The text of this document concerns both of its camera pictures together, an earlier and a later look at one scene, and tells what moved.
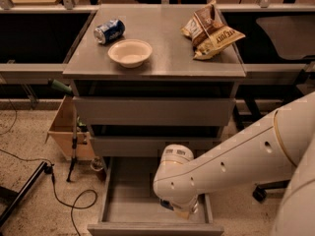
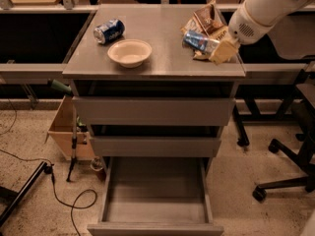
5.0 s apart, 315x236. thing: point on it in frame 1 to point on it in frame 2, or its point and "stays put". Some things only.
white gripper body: [181, 205] to [243, 26]
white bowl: [130, 53] stays put
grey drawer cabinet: [148, 78] stays put
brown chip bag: [202, 23] stays put
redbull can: [166, 204] to [200, 42]
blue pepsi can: [109, 31] stays put
